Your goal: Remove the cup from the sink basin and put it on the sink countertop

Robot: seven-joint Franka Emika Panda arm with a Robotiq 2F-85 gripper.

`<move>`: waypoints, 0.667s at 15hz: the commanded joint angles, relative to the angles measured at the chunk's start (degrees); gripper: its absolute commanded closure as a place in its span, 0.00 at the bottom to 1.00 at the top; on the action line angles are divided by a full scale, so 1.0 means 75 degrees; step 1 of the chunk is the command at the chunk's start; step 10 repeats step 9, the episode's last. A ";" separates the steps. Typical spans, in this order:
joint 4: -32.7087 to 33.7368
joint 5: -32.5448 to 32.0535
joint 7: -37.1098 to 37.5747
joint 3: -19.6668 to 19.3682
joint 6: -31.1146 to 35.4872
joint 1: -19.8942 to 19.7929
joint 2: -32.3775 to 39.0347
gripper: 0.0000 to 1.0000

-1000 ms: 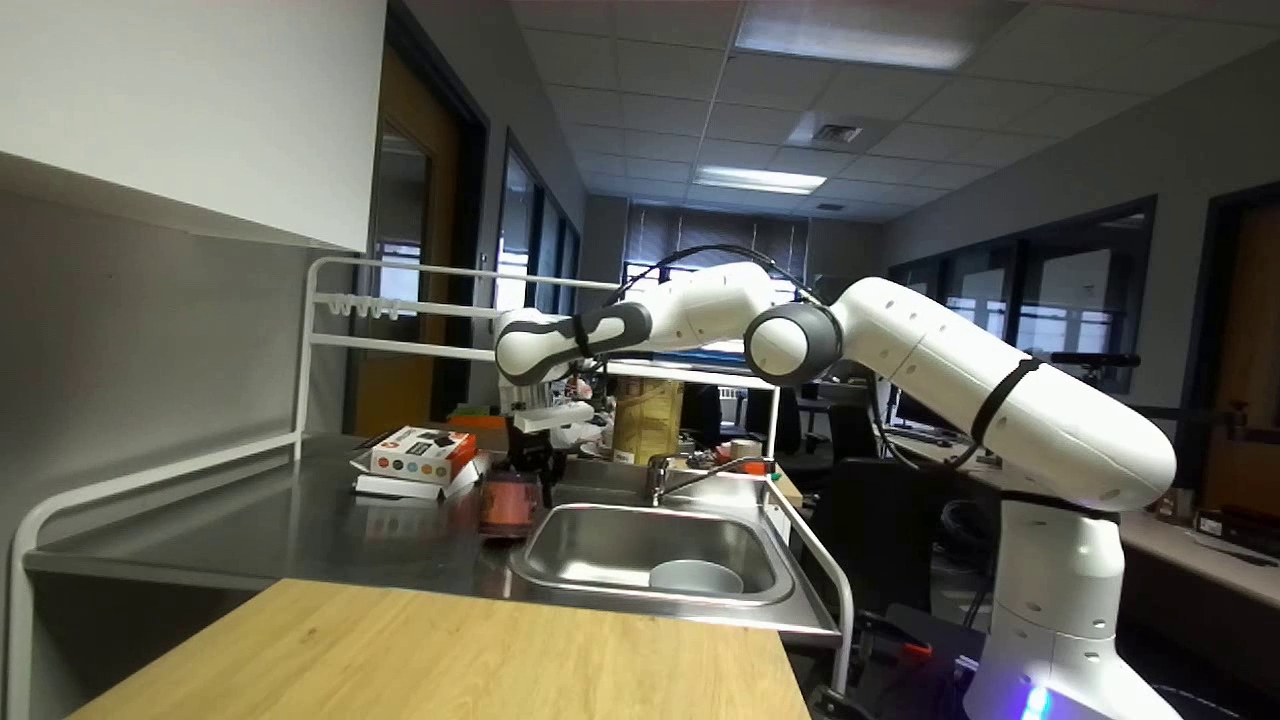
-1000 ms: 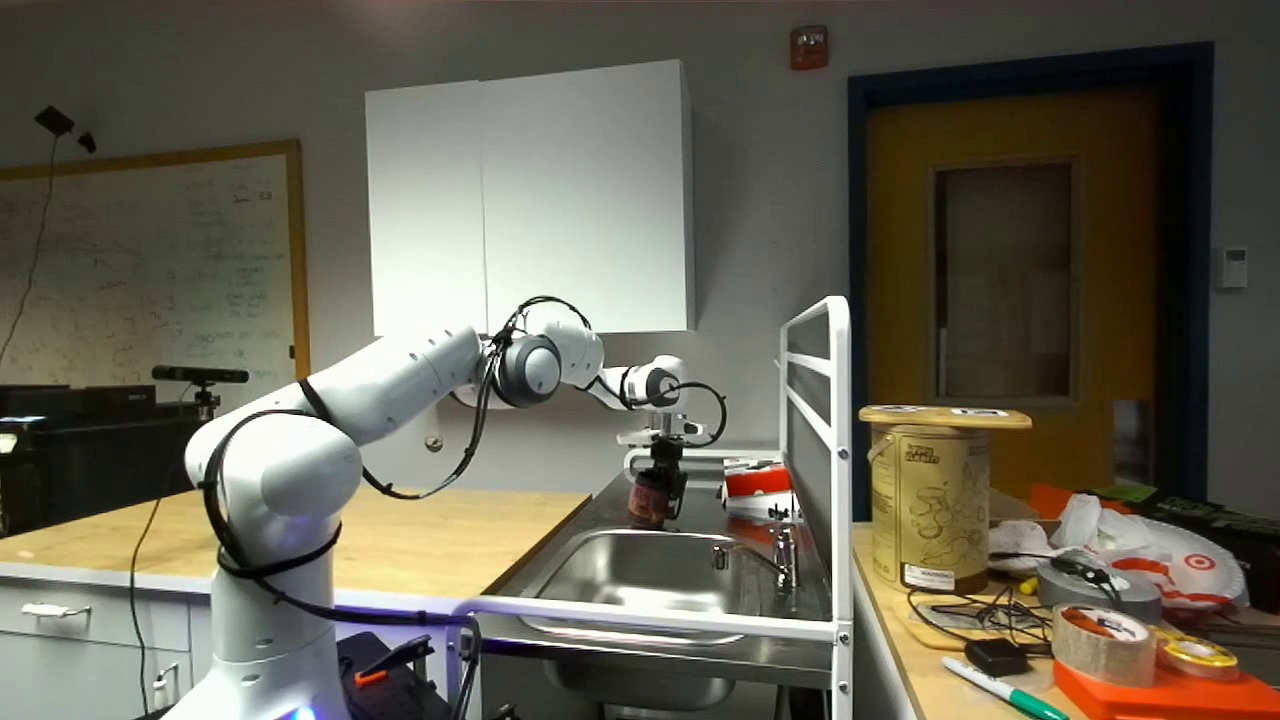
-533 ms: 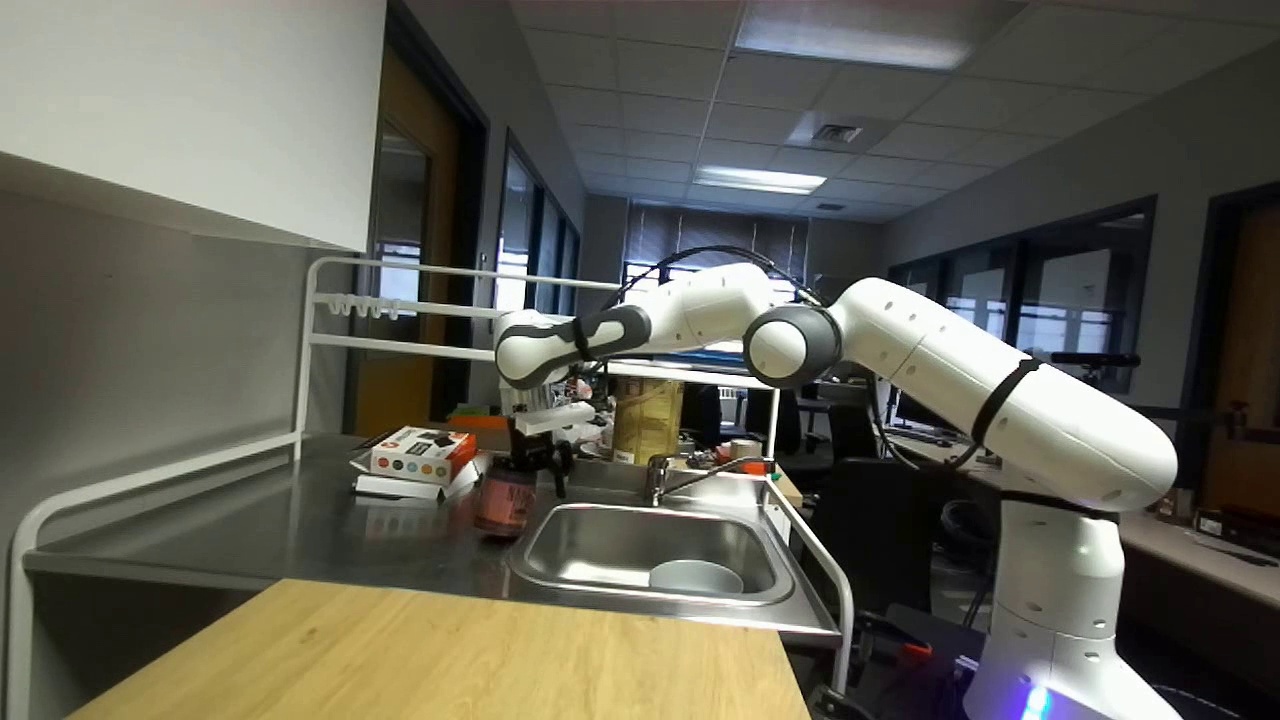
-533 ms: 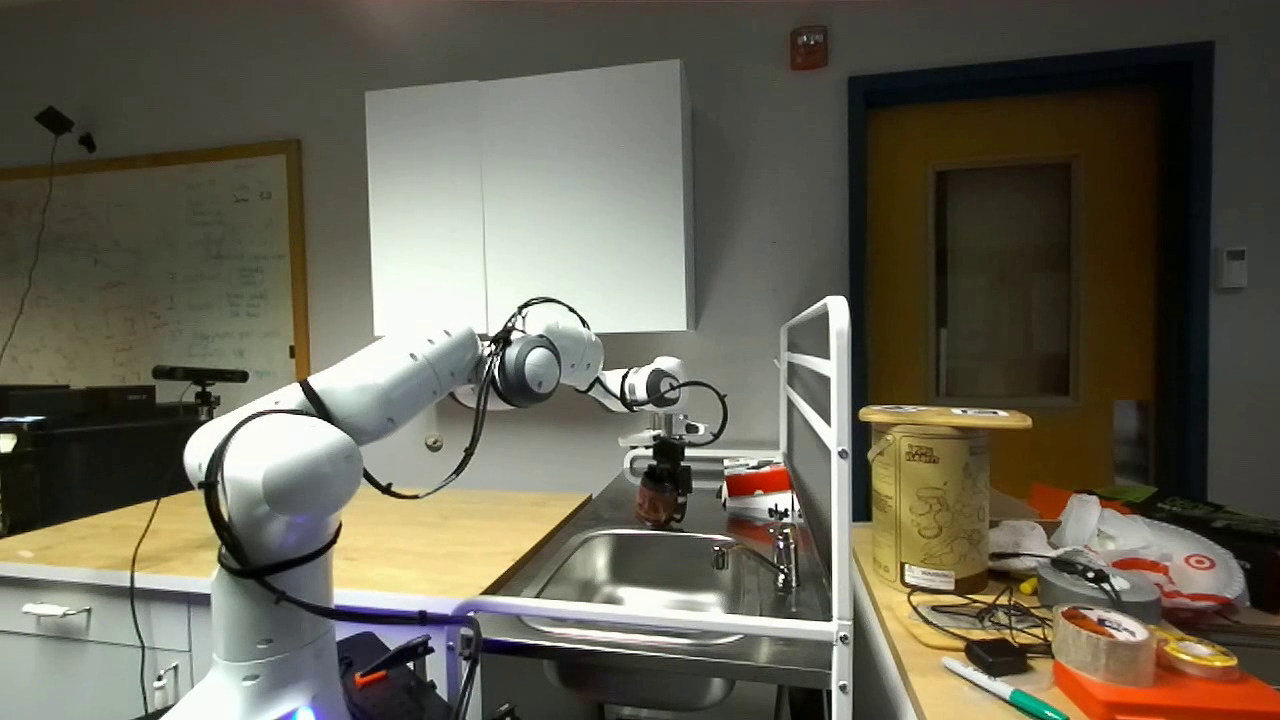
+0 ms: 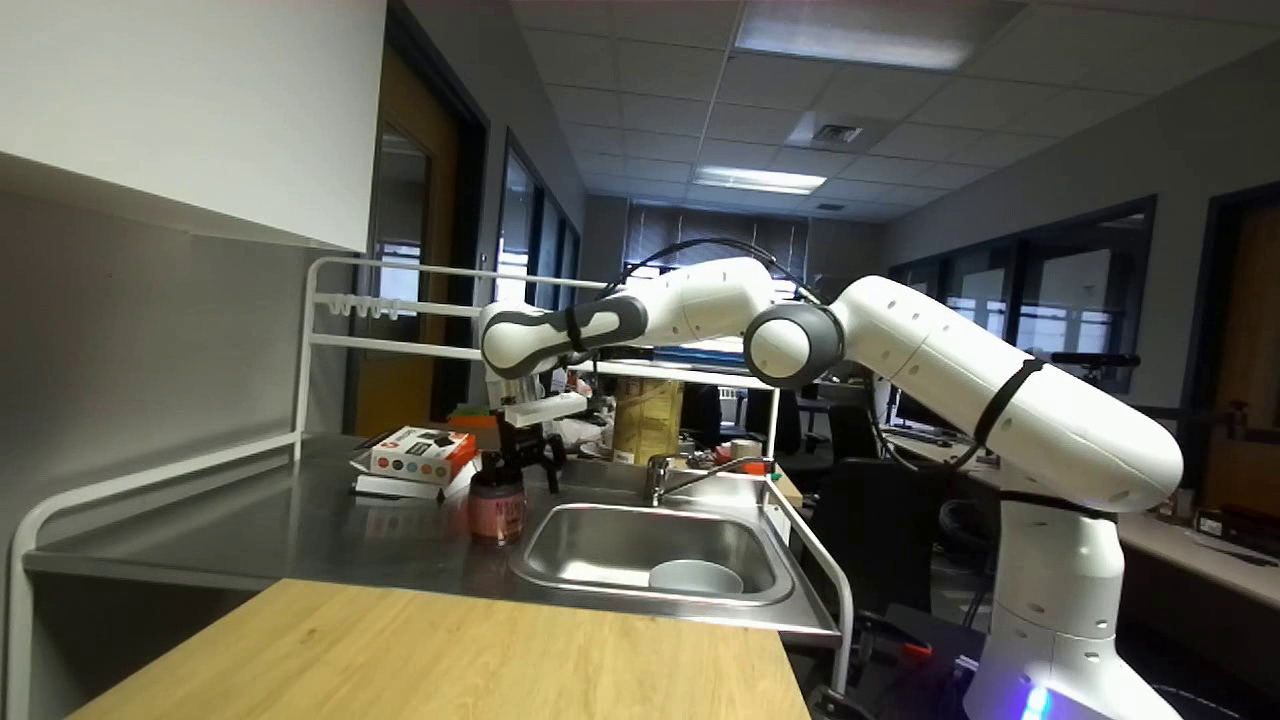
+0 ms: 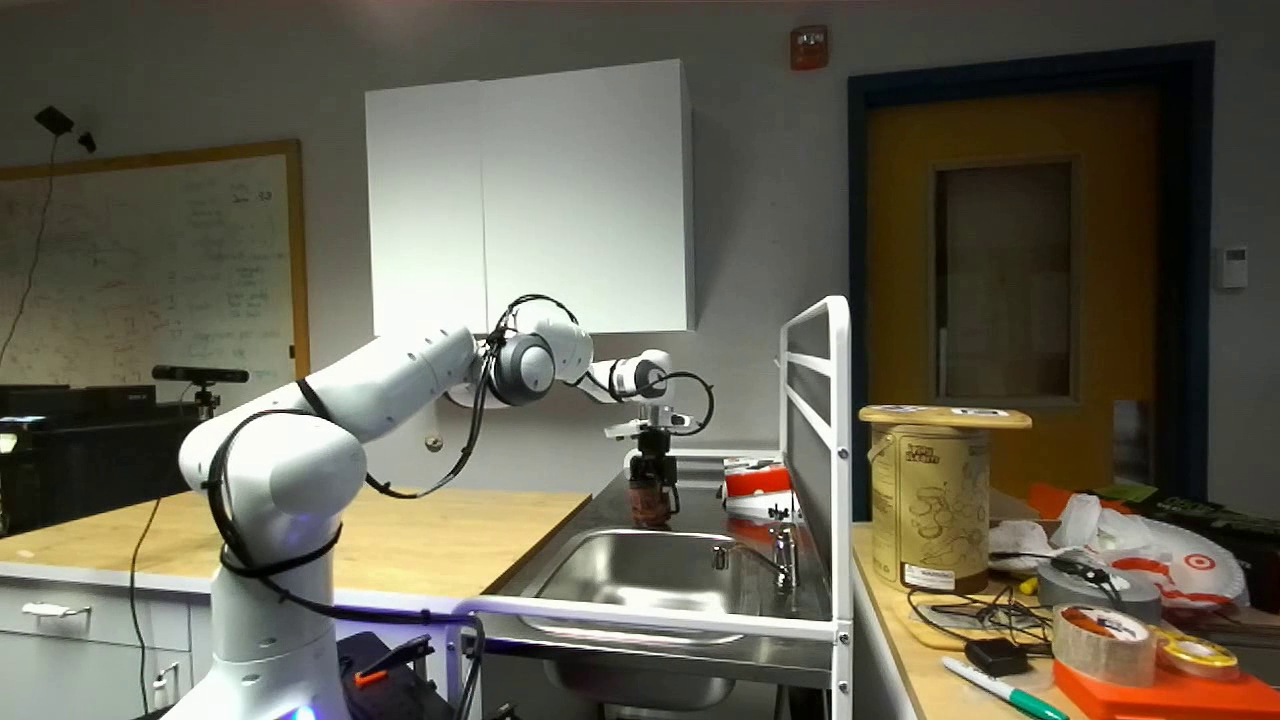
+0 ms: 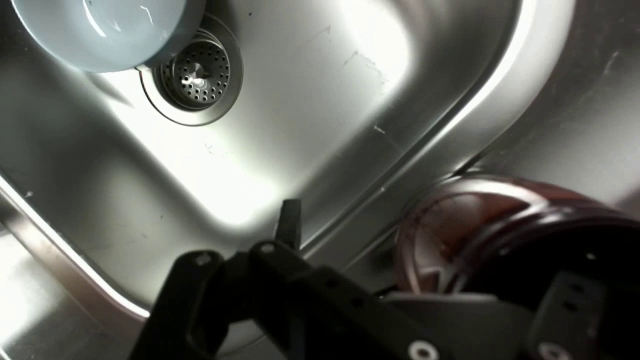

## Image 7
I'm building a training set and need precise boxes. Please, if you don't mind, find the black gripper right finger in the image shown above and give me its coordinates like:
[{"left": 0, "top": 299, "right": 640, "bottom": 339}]
[{"left": 523, "top": 267, "right": 640, "bottom": 360}]

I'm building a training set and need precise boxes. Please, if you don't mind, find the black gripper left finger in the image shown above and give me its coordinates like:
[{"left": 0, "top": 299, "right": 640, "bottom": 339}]
[{"left": 130, "top": 197, "right": 443, "bottom": 360}]

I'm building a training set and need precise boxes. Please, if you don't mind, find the dark red cup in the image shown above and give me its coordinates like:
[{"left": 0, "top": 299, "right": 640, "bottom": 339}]
[{"left": 389, "top": 172, "right": 640, "bottom": 299}]

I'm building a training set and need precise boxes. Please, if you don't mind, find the stainless steel sink unit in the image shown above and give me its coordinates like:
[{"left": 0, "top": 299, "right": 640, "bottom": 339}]
[{"left": 0, "top": 0, "right": 640, "bottom": 360}]

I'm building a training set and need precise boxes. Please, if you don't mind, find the metal sink drain strainer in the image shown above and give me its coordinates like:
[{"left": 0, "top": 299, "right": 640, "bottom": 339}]
[{"left": 135, "top": 12, "right": 245, "bottom": 129}]

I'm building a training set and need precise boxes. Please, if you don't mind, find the light blue bowl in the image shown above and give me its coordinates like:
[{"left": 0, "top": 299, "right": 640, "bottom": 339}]
[{"left": 8, "top": 0, "right": 206, "bottom": 74}]

